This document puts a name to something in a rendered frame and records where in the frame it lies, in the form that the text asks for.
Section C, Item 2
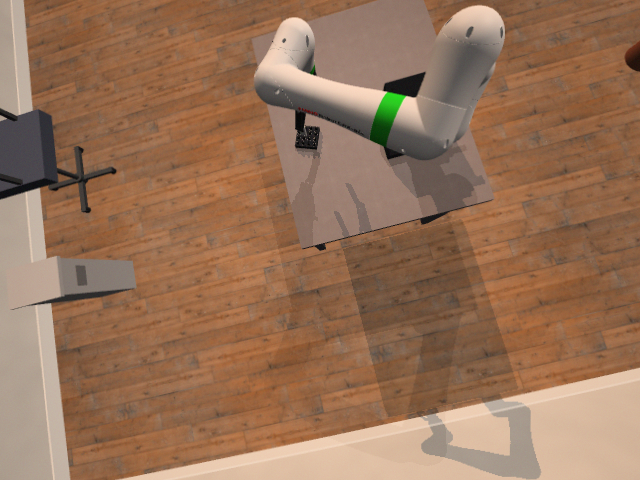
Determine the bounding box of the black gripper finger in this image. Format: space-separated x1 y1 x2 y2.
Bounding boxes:
295 110 307 136

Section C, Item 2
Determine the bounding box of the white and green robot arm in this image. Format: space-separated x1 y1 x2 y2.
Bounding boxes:
254 6 505 160

